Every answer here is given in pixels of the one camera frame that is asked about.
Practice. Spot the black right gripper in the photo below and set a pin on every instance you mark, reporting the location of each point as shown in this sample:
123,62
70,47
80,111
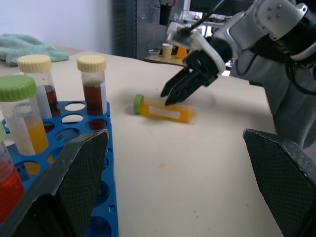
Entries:
201,65

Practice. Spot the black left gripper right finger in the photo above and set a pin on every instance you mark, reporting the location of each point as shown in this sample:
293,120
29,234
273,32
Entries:
284,177

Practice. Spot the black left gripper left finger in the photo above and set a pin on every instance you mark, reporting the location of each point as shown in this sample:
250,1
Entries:
74,177

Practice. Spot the green-capped yellow tube with label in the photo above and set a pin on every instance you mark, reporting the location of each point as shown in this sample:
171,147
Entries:
168,111

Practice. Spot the blue test tube rack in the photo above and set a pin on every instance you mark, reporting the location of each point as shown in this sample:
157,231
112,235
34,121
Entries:
109,172

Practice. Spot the green-capped red test tube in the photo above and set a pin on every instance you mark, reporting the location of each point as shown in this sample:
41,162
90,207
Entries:
8,182

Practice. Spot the green-capped yellow test tube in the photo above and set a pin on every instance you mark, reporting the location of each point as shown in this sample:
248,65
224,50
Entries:
22,113

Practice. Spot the cream-capped brown test tube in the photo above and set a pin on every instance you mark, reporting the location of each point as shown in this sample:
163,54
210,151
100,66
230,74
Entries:
93,89
42,81

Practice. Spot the orange liquid container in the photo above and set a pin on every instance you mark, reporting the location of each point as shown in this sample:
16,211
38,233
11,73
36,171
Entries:
181,52

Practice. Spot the wooden tray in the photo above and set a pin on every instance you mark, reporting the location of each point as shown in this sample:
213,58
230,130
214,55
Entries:
158,59

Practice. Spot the white paper cup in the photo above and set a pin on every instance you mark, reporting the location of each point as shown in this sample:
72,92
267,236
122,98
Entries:
167,50

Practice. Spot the grey robot torso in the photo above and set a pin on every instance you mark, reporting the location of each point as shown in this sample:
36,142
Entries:
288,106

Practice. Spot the black hanging cup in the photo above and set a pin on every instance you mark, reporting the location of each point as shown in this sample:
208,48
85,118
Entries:
165,14

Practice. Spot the dark grey panel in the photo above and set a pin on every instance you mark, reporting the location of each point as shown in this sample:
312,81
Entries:
133,27

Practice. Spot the green towel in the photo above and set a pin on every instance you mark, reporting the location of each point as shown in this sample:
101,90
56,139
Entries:
27,48

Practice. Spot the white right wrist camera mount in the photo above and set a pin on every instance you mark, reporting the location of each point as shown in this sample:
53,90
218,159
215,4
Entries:
209,50

